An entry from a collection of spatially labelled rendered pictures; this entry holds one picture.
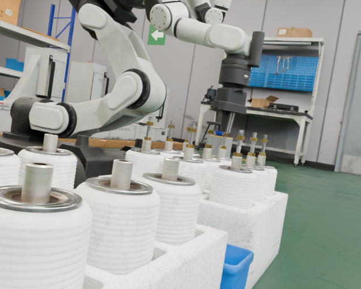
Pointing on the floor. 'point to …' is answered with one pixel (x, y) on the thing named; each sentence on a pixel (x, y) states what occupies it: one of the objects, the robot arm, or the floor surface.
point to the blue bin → (235, 267)
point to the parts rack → (27, 36)
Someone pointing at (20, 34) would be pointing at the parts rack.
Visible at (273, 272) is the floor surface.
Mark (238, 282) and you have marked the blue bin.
